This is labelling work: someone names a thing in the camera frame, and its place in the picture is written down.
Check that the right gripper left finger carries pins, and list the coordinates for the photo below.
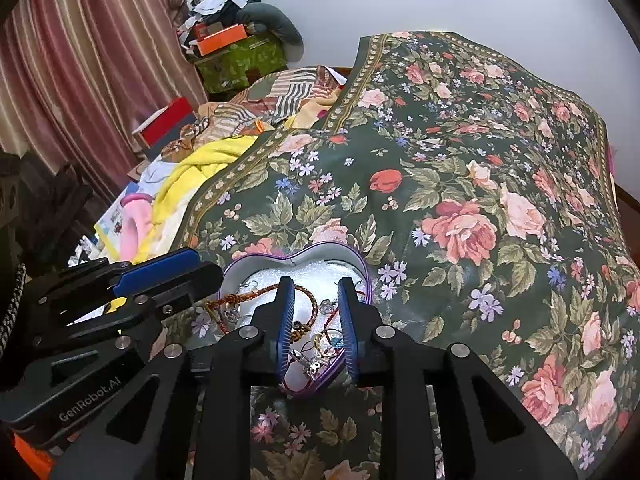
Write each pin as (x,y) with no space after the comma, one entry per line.
(187,413)

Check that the red and grey box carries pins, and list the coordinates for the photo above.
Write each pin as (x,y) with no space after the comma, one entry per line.
(164,126)

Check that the red striped curtain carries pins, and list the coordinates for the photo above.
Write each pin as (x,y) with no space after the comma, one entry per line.
(78,76)

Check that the orange shoe box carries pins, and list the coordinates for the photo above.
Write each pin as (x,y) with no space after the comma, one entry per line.
(221,39)

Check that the purple heart-shaped tin box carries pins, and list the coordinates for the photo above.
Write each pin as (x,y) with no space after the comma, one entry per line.
(316,326)

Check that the picture booklet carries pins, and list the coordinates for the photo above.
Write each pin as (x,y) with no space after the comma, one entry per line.
(109,225)

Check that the yellow fleece blanket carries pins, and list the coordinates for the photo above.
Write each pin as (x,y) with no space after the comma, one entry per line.
(187,177)

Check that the floral dark green bedspread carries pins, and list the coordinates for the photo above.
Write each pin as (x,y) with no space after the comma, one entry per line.
(480,198)

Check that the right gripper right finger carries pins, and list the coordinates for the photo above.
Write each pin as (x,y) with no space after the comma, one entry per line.
(442,405)

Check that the grey neck pillow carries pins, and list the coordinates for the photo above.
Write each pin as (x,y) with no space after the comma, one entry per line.
(259,17)

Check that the small silver charm earring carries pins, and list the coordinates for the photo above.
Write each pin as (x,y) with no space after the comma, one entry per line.
(311,366)

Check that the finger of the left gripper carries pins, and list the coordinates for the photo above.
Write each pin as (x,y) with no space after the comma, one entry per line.
(142,317)
(155,271)

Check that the striped patchwork quilt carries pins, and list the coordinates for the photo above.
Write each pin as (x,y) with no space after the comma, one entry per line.
(290,99)

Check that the green patterned storage box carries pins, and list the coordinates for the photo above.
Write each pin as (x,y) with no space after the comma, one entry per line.
(237,66)

